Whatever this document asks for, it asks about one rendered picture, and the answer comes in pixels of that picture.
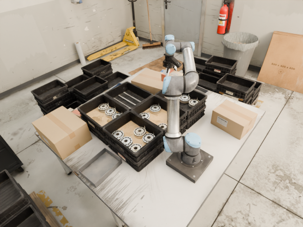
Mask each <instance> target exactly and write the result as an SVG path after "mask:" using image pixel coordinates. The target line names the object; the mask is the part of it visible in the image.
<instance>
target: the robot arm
mask: <svg viewBox="0 0 303 227"><path fill-rule="evenodd" d="M194 48H195V45H194V42H174V36H173V35H166V36H165V54H164V56H165V60H164V61H163V67H165V68H166V70H165V71H163V73H164V74H165V75H166V77H164V80H163V88H162V93H163V94H164V96H165V98H166V99H167V133H166V134H165V136H164V137H163V140H164V147H165V151H166V152H171V153H172V152H181V159H182V161H183V162H184V163H186V164H188V165H196V164H197V163H199V162H200V159H201V154H200V148H201V144H202V140H201V138H200V136H199V135H198V134H196V133H193V132H190V133H188V134H186V135H185V136H182V135H181V133H180V132H179V99H180V97H181V96H182V93H189V92H191V91H193V90H194V89H195V88H196V86H197V84H198V81H199V75H198V73H197V72H196V67H195V62H194V57H193V52H194ZM175 52H182V53H183V59H184V68H185V75H184V76H168V75H169V72H170V68H174V70H175V71H177V68H179V67H181V65H182V64H181V63H180V62H179V61H178V60H177V59H176V58H175V57H174V53H175Z"/></svg>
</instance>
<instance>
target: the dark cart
mask: <svg viewBox="0 0 303 227"><path fill-rule="evenodd" d="M22 165H23V163H22V161H21V160H20V159H19V158H18V156H17V155H16V154H15V153H14V151H13V150H12V149H11V148H10V146H9V145H8V144H7V142H6V141H5V140H4V139H3V137H2V136H1V135H0V172H1V171H3V170H5V169H6V170H7V171H8V172H9V173H11V172H13V171H14V170H16V169H18V170H19V171H20V172H22V171H24V170H23V168H22V167H21V166H22Z"/></svg>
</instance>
